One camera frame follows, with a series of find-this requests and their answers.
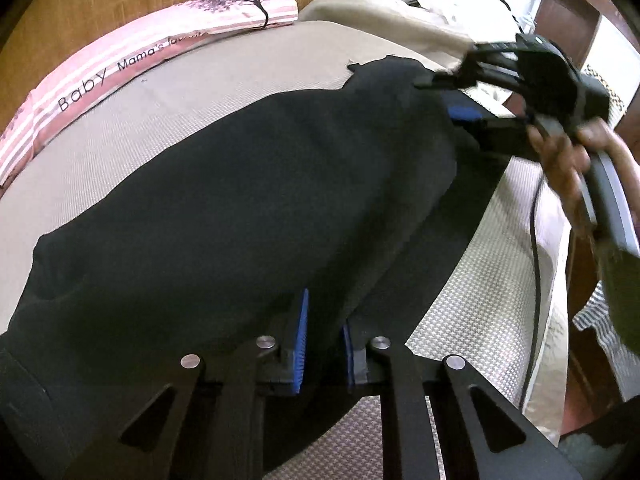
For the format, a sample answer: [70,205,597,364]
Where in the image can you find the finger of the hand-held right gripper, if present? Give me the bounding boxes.
[445,103,539,151]
[414,41,526,93]

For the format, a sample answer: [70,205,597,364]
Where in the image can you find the black cable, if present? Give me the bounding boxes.
[519,169,549,417]

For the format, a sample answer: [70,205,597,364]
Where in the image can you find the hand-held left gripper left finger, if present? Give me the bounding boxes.
[65,289,311,480]

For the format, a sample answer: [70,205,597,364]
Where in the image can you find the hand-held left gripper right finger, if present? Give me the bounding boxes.
[343,322,586,480]

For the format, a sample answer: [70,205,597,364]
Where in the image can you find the striped grey cloth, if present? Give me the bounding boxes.
[572,280,640,392]

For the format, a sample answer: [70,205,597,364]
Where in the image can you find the beige quilted mattress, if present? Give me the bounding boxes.
[517,195,572,428]

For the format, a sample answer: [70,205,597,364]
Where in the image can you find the beige blanket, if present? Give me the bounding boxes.
[299,0,521,111]

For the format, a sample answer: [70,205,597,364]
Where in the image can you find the beige woven bed mat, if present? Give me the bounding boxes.
[0,20,572,480]

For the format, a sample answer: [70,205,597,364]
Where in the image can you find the person's right hand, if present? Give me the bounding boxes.
[527,118,640,225]

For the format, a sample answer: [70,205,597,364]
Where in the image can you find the dark wooden cabinet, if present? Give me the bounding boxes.
[534,0,602,72]

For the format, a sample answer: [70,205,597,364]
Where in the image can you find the pink striped pillow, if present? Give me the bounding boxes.
[0,0,300,196]

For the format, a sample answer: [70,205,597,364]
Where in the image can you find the black pants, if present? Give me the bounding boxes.
[0,55,513,480]

